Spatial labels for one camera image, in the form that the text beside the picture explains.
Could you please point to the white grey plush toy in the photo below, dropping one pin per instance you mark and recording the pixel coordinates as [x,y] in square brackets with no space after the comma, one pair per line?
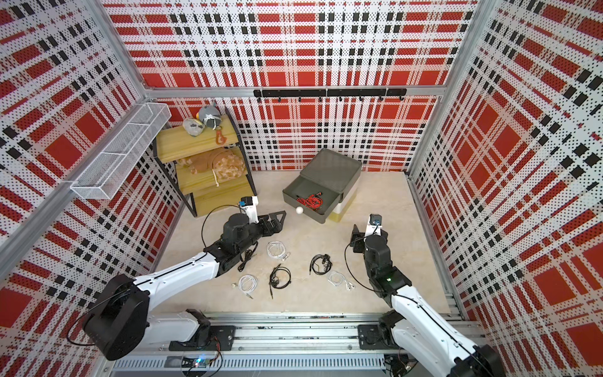
[193,127]

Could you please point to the brown plush toy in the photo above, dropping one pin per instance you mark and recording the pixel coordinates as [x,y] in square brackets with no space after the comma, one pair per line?
[223,163]

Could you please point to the green circuit board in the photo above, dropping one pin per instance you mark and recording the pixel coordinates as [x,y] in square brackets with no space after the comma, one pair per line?
[196,363]

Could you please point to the yellow bottom drawer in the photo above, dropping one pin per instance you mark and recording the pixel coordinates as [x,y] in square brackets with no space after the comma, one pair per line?
[340,214]

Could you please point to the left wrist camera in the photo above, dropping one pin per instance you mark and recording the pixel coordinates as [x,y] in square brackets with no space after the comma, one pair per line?
[248,205]

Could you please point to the white earphones left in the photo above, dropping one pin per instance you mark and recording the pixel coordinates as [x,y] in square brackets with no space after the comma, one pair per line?
[247,284]

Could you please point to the orange carabiner clip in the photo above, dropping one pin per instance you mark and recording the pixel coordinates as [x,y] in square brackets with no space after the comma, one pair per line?
[220,139]

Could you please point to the black wall hook rail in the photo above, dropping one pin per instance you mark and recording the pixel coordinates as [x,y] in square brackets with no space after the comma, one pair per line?
[319,93]

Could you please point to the white drawer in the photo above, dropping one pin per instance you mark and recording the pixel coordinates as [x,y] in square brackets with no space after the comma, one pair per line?
[351,195]

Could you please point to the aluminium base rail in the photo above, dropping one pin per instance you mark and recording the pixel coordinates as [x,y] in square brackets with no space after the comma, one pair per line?
[275,344]

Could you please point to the white wire mesh basket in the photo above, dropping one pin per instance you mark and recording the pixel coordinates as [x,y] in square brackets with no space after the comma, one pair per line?
[104,176]

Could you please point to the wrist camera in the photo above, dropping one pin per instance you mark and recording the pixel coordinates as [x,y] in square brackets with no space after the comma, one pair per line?
[374,225]
[248,205]

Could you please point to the black earphones centre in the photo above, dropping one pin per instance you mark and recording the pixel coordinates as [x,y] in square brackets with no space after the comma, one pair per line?
[280,278]

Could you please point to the wooden three-tier shelf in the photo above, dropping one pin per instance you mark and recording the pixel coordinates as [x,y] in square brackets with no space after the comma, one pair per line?
[201,193]

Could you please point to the white earphones top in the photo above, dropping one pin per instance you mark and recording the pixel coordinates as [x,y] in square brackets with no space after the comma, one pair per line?
[277,250]

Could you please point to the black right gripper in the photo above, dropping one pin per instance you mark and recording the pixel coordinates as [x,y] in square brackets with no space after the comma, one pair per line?
[358,237]

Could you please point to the black earphones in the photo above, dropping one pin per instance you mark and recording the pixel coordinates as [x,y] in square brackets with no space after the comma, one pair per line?
[246,256]
[320,264]
[280,278]

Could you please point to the three-tier plastic drawer cabinet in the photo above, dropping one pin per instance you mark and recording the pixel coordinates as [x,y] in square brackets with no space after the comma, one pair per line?
[325,184]

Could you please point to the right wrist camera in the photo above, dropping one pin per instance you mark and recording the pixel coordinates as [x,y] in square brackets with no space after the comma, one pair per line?
[374,225]

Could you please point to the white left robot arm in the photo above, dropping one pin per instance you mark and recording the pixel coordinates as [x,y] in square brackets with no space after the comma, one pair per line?
[121,318]

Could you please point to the white earphones right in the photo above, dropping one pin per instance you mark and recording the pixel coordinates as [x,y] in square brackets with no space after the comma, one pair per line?
[338,279]

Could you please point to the black earphones left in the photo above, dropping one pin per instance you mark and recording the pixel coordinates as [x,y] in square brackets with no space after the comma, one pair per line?
[246,256]

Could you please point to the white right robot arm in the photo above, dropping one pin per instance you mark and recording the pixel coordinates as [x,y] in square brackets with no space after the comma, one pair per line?
[412,324]

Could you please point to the red earphones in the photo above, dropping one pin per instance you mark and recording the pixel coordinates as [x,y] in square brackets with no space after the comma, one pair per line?
[301,201]
[314,201]

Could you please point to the black earphones right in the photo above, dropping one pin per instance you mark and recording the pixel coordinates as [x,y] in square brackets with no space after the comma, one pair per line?
[320,264]

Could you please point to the white earphones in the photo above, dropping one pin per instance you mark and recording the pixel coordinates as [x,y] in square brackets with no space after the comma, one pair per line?
[338,279]
[247,284]
[277,250]

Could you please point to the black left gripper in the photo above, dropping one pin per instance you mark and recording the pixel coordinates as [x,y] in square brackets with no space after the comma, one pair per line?
[276,227]

